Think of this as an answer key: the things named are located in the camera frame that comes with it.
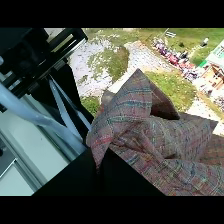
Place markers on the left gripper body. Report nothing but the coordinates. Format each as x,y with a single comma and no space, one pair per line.
26,56

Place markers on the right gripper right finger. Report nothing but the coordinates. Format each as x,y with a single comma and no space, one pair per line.
126,181

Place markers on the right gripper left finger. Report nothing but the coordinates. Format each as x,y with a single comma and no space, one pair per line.
76,180

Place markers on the pink checked shirt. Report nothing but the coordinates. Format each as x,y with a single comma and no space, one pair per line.
156,140

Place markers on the white clothes rack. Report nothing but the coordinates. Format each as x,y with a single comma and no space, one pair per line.
40,118

